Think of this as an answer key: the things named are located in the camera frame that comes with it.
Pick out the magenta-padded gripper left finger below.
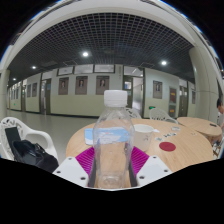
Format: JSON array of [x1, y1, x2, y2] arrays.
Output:
[[52, 146, 98, 188]]

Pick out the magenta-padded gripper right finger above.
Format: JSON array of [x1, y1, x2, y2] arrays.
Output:
[[128, 145, 173, 188]]

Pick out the clear plastic bottle white cap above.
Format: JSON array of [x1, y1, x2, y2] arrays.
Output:
[[92, 89, 136, 190]]

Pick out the white ceramic mug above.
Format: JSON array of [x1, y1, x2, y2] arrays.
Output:
[[133, 123, 155, 152]]

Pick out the dark small wrappers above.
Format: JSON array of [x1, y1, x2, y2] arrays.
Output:
[[163, 131, 178, 138]]

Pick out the black bag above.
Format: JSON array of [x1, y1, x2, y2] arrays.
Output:
[[4, 126, 60, 174]]

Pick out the white plastic lattice chair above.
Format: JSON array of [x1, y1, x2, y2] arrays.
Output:
[[125, 107, 143, 120], [148, 107, 179, 124], [0, 116, 59, 161]]

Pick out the round wooden side table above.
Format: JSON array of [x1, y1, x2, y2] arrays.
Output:
[[176, 116, 223, 144]]

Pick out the person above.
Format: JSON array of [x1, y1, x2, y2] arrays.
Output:
[[216, 97, 224, 134]]

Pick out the round ceiling lights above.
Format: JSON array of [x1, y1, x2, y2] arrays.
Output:
[[11, 49, 169, 83]]

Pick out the framed wall portraits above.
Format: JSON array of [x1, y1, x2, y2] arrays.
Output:
[[26, 75, 197, 105]]

